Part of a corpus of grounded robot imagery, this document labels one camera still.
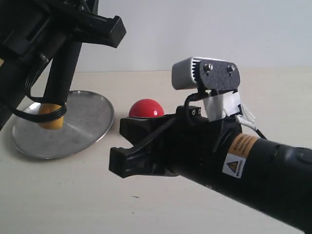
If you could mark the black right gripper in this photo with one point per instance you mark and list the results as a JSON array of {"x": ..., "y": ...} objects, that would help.
[{"x": 182, "y": 144}]

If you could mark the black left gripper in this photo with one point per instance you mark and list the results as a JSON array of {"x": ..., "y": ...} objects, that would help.
[{"x": 29, "y": 28}]

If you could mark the black yellow claw hammer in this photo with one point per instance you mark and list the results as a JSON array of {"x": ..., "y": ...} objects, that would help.
[{"x": 60, "y": 76}]

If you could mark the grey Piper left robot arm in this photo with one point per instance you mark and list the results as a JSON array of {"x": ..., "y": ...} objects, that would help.
[{"x": 21, "y": 93}]

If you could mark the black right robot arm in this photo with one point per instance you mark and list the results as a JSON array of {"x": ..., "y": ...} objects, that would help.
[{"x": 270, "y": 177}]

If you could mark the red dome push button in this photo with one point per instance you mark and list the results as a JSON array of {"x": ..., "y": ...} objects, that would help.
[{"x": 146, "y": 108}]

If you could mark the round stainless steel plate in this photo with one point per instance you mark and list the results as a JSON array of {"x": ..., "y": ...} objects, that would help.
[{"x": 89, "y": 117}]

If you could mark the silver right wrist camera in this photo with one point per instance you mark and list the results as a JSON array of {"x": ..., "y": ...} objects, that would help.
[{"x": 217, "y": 83}]

